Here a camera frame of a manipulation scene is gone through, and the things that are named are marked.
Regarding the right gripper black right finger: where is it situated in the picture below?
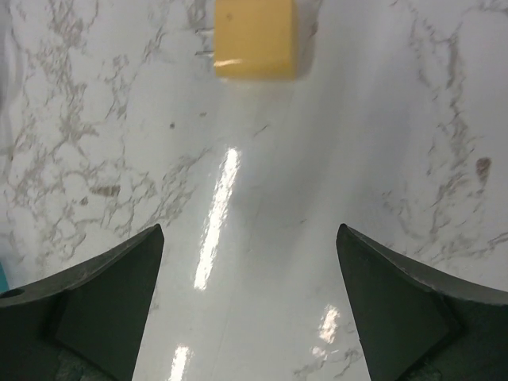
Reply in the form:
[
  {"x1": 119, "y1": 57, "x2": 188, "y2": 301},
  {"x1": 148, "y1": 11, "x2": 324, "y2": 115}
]
[{"x1": 336, "y1": 225, "x2": 507, "y2": 380}]

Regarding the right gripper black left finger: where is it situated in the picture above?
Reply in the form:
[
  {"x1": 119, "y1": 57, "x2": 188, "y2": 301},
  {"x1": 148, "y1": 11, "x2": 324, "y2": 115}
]
[{"x1": 1, "y1": 225, "x2": 164, "y2": 380}]

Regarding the yellow plug adapter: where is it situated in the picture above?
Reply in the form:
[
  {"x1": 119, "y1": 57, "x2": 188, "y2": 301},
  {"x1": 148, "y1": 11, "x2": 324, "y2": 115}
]
[{"x1": 195, "y1": 0, "x2": 298, "y2": 81}]

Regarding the teal power strip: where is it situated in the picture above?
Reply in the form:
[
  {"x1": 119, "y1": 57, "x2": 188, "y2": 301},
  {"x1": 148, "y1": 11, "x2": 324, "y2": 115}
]
[{"x1": 0, "y1": 264, "x2": 9, "y2": 294}]

